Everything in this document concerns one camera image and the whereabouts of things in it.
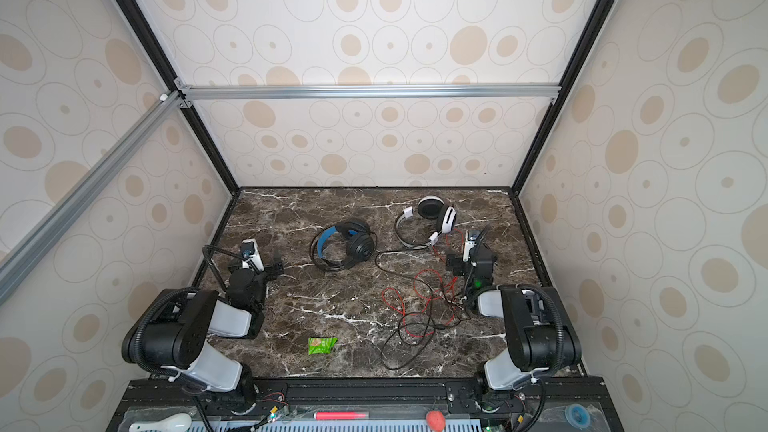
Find black headphone cable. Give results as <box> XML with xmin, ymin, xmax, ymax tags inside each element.
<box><xmin>374</xmin><ymin>229</ymin><xmax>481</xmax><ymax>371</ymax></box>

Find black blue headphones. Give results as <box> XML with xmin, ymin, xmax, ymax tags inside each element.
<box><xmin>308</xmin><ymin>218</ymin><xmax>377</xmax><ymax>273</ymax></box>

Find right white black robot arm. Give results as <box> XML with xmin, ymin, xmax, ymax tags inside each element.
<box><xmin>446</xmin><ymin>244</ymin><xmax>582</xmax><ymax>391</ymax></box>

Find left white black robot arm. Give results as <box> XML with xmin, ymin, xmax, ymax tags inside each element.
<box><xmin>121</xmin><ymin>239</ymin><xmax>284</xmax><ymax>409</ymax></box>

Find green snack packet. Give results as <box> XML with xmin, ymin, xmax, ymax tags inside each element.
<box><xmin>308</xmin><ymin>337</ymin><xmax>338</xmax><ymax>355</ymax></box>

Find pink marker pen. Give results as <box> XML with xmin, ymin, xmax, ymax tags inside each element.
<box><xmin>314</xmin><ymin>411</ymin><xmax>369</xmax><ymax>421</ymax></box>

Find white plastic object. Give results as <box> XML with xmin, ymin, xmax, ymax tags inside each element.
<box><xmin>129</xmin><ymin>413</ymin><xmax>192</xmax><ymax>432</ymax></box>

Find red round object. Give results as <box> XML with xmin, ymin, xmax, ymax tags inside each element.
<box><xmin>425</xmin><ymin>410</ymin><xmax>446</xmax><ymax>432</ymax></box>

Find blue tape roll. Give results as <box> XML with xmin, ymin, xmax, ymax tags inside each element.
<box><xmin>564</xmin><ymin>403</ymin><xmax>592</xmax><ymax>431</ymax></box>

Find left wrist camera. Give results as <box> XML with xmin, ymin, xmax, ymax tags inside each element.
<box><xmin>240</xmin><ymin>239</ymin><xmax>265</xmax><ymax>272</ymax></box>

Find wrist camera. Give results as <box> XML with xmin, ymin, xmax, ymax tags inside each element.
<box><xmin>240</xmin><ymin>239</ymin><xmax>265</xmax><ymax>272</ymax></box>
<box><xmin>462</xmin><ymin>230</ymin><xmax>481</xmax><ymax>262</ymax></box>

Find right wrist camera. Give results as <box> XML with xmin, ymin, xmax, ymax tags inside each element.
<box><xmin>462</xmin><ymin>230</ymin><xmax>481</xmax><ymax>262</ymax></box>

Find red headphone cable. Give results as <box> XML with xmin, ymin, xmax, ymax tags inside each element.
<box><xmin>381</xmin><ymin>227</ymin><xmax>475</xmax><ymax>340</ymax></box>

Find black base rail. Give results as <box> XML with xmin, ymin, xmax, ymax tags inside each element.
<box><xmin>107</xmin><ymin>377</ymin><xmax>623</xmax><ymax>431</ymax></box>

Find left aluminium rail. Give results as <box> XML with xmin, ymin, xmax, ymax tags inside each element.
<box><xmin>1</xmin><ymin>91</ymin><xmax>182</xmax><ymax>302</ymax></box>

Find aluminium rail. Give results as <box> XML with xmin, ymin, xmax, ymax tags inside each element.
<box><xmin>1</xmin><ymin>91</ymin><xmax>182</xmax><ymax>302</ymax></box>
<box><xmin>181</xmin><ymin>83</ymin><xmax>561</xmax><ymax>100</ymax></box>

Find back aluminium rail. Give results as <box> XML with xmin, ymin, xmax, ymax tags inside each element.
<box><xmin>181</xmin><ymin>83</ymin><xmax>561</xmax><ymax>100</ymax></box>

